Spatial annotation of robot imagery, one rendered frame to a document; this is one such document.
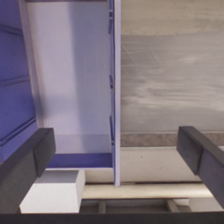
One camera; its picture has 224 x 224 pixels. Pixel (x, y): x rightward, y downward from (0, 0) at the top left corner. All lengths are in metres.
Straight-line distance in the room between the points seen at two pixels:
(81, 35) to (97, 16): 0.05
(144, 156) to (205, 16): 0.33
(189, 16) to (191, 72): 0.11
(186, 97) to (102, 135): 0.21
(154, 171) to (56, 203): 0.25
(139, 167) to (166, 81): 0.23
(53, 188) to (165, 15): 0.41
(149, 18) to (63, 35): 0.17
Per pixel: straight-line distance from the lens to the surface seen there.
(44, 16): 0.39
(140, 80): 0.37
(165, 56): 0.38
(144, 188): 0.47
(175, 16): 0.39
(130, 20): 0.37
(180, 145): 0.17
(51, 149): 0.17
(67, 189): 0.37
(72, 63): 0.37
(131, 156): 0.43
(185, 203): 0.52
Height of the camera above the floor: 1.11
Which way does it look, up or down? 73 degrees down
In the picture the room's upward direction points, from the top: 179 degrees clockwise
